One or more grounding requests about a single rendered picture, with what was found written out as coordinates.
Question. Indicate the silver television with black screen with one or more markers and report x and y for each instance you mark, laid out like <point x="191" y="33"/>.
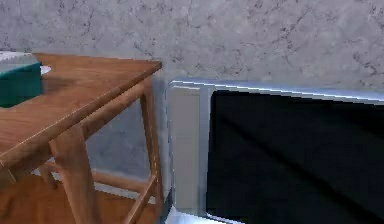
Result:
<point x="283" y="156"/>

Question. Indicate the brown wooden table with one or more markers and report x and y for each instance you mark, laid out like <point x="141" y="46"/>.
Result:
<point x="83" y="90"/>

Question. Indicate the white plate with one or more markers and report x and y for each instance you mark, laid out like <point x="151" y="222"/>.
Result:
<point x="45" y="69"/>

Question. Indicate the teal box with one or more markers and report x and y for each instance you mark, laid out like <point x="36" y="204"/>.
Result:
<point x="20" y="83"/>

